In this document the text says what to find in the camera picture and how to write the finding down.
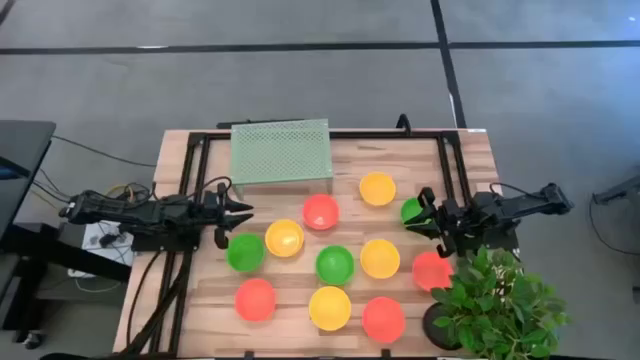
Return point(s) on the grey stand leg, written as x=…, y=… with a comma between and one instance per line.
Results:
x=622, y=190

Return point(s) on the orange-red plastic mini bowl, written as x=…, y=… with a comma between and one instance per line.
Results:
x=255, y=299
x=430, y=272
x=383, y=319
x=321, y=212

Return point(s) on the black caster wheel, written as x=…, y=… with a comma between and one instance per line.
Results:
x=32, y=340

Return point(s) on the black clamp on table edge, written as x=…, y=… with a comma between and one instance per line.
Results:
x=402, y=123

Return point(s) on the green plastic mini bowl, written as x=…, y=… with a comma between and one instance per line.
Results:
x=410, y=210
x=245, y=252
x=334, y=265

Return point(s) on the white power strip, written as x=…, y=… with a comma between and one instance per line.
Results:
x=95, y=240

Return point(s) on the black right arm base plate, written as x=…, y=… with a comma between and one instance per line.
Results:
x=502, y=237

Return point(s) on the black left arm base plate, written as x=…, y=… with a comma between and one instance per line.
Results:
x=165, y=244

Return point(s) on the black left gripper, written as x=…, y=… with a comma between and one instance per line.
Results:
x=220, y=212

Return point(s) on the black desk leg frame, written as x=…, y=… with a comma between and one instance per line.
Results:
x=60, y=252

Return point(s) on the pale green perforated metal rack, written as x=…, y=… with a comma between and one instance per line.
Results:
x=280, y=150

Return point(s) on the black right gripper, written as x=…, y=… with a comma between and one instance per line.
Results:
x=452, y=220

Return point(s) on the black desk top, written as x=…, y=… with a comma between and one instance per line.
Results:
x=25, y=150

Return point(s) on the black plant pot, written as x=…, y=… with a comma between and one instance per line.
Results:
x=432, y=330

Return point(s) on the yellow plastic mini bowl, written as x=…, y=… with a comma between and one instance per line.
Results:
x=329, y=308
x=379, y=258
x=284, y=238
x=377, y=188

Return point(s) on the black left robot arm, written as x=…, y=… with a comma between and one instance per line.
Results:
x=150, y=215

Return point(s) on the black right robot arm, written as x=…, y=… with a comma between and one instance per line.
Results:
x=525, y=202

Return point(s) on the green leafy plant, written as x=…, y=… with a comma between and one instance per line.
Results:
x=500, y=305

